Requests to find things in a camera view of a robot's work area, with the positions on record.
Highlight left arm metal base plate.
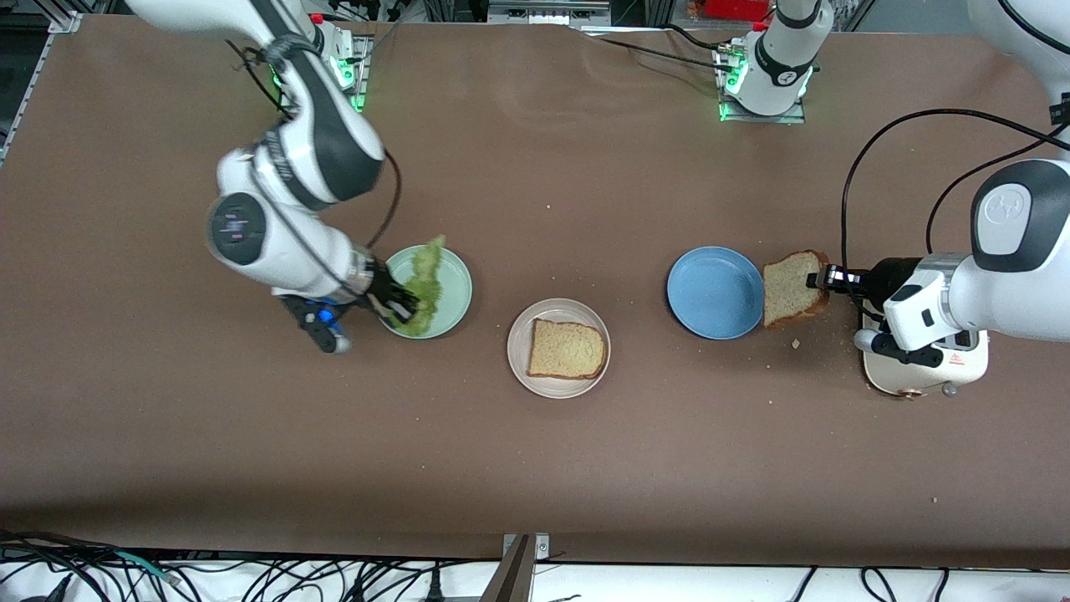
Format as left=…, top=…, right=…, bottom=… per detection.
left=717, top=46, right=808, bottom=125

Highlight aluminium frame rail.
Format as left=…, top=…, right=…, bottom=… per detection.
left=0, top=0, right=83, bottom=164

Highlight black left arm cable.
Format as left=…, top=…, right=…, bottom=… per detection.
left=840, top=107, right=1070, bottom=319

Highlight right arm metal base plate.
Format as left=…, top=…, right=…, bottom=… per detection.
left=333, top=33, right=373, bottom=114

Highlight red box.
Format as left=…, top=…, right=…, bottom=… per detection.
left=705, top=0, right=774, bottom=22

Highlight black base power cable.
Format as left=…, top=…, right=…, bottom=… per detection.
left=581, top=23, right=736, bottom=76

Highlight white toaster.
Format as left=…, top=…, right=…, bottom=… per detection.
left=861, top=297, right=990, bottom=400

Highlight silver back frame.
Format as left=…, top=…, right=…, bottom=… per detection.
left=487, top=0, right=613, bottom=26

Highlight beige plate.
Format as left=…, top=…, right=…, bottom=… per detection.
left=507, top=298, right=612, bottom=400

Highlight dark metal frame strut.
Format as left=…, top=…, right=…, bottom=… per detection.
left=479, top=535, right=536, bottom=602

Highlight teal floor cable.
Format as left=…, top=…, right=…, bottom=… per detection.
left=115, top=549, right=181, bottom=585

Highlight blue plate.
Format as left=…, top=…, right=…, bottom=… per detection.
left=666, top=246, right=767, bottom=341

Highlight tangled black floor cables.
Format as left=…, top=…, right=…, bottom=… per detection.
left=0, top=527, right=469, bottom=602

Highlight mint green plate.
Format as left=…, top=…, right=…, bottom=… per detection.
left=378, top=244, right=474, bottom=340

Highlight green lettuce leaf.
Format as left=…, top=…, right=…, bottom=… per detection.
left=403, top=235, right=448, bottom=335

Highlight silver table edge bracket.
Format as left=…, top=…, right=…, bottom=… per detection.
left=502, top=532, right=551, bottom=563

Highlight brown bread slice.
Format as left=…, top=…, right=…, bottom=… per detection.
left=526, top=319, right=608, bottom=381
left=762, top=249, right=831, bottom=329

